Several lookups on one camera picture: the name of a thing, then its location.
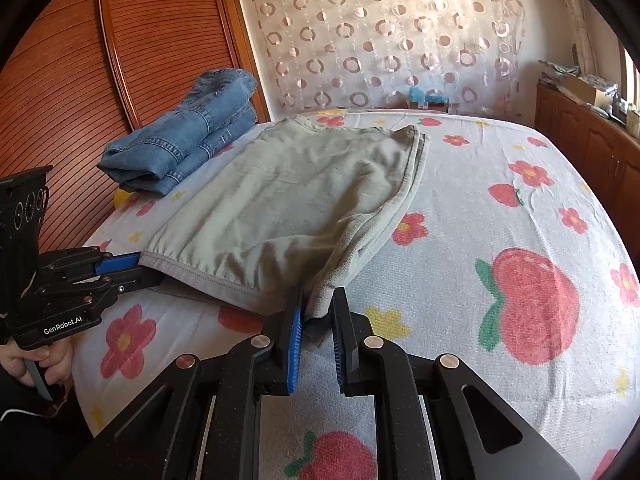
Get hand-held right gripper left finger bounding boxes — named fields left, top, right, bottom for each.
left=92, top=305, right=306, bottom=480

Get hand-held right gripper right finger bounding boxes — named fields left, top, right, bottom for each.
left=332, top=287, right=581, bottom=480

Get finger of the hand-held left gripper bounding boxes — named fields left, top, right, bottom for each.
left=37, top=266, right=164, bottom=306
left=37, top=246, right=141, bottom=281

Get grey-green pants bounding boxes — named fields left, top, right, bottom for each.
left=139, top=115, right=431, bottom=322

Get person's left forearm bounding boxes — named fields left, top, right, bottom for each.
left=0, top=374, right=98, bottom=480

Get person's left hand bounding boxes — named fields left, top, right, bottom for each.
left=0, top=339, right=76, bottom=387

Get folded blue jeans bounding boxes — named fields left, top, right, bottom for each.
left=96, top=69, right=260, bottom=197

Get wooden slatted wardrobe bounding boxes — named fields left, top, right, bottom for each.
left=0, top=0, right=274, bottom=261

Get flower-print white bed sheet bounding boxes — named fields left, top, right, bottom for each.
left=72, top=107, right=640, bottom=480

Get low cardboard box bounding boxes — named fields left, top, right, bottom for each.
left=405, top=100, right=462, bottom=112

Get blue plastic item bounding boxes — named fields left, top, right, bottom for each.
left=407, top=85, right=446, bottom=106

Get wooden sideboard cabinet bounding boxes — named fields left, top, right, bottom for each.
left=534, top=82, right=640, bottom=207

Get circle-pattern sheer curtain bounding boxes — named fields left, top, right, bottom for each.
left=238, top=0, right=529, bottom=117

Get patterned cloth bundle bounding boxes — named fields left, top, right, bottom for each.
left=538, top=59, right=621, bottom=97

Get open cardboard box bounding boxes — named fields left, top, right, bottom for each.
left=564, top=73, right=609, bottom=106

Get window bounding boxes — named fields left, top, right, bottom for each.
left=617, top=40, right=640, bottom=111

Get beige window drape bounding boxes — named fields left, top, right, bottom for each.
left=559, top=0, right=592, bottom=69

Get thin white cable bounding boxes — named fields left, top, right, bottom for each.
left=0, top=406, right=42, bottom=422

